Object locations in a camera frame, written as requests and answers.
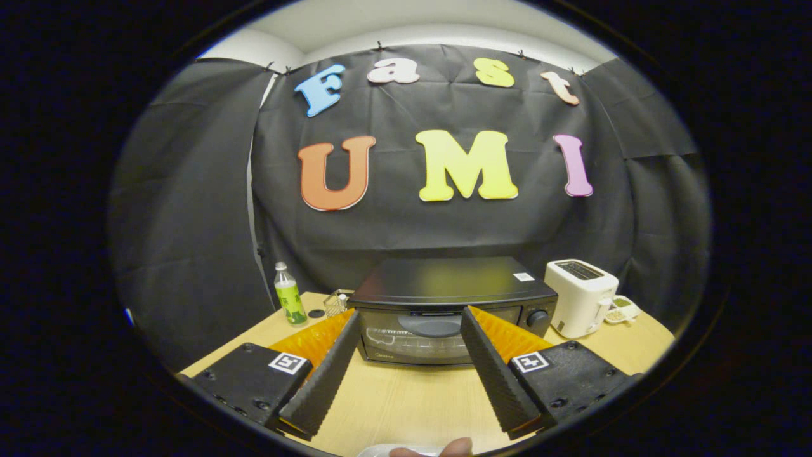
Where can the white pop-up toaster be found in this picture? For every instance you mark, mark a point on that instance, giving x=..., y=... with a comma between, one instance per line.
x=577, y=298

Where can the small white snack dish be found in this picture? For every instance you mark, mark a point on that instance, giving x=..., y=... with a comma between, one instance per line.
x=623, y=311

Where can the black toaster oven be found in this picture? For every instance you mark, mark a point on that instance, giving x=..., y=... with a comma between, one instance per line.
x=444, y=279

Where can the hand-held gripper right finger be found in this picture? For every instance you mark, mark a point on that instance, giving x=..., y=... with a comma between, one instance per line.
x=491, y=374

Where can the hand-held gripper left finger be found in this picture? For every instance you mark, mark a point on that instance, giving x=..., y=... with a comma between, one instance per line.
x=323, y=381

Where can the green label drink bottle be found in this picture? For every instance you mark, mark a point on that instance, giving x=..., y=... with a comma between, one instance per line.
x=290, y=301

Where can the white square plate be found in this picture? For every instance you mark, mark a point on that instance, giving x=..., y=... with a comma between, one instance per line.
x=374, y=450

